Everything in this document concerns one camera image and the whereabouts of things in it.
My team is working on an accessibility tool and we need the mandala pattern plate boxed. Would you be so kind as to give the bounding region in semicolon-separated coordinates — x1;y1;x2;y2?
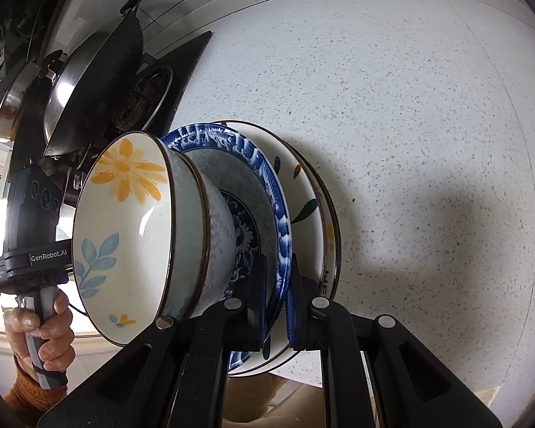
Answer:
223;120;327;377

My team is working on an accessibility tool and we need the orange sleeve forearm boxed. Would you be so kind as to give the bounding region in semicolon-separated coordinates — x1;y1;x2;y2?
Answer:
4;357;67;427

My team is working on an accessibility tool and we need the small bear pattern plate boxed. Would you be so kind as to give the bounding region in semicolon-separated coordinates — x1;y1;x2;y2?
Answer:
280;137;342;371

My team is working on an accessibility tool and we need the black gas stove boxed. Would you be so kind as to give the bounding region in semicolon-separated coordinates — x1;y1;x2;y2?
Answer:
63;31;212;207

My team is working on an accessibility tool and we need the black wok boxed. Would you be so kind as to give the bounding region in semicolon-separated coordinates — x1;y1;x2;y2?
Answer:
42;0;150;160

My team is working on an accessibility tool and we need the blue patterned bowl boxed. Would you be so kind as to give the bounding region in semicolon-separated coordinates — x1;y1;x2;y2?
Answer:
159;122;294;371

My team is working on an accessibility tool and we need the flower pattern bowl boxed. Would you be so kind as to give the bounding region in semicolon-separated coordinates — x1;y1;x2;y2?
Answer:
72;132;207;346

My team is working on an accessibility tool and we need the person's left hand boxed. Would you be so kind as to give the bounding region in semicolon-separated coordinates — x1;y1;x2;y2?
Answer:
4;290;76;381

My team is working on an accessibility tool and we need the white brown-rimmed bowl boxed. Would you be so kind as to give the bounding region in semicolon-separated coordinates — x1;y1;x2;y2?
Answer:
182;157;236;319

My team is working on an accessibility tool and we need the steel mixing bowl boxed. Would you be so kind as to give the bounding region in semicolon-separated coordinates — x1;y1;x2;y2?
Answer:
0;62;39;145

